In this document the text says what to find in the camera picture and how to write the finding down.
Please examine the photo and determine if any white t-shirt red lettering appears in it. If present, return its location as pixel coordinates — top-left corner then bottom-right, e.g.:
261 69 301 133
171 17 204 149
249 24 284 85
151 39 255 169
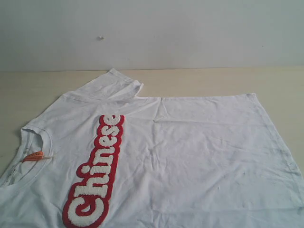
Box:
0 69 304 228

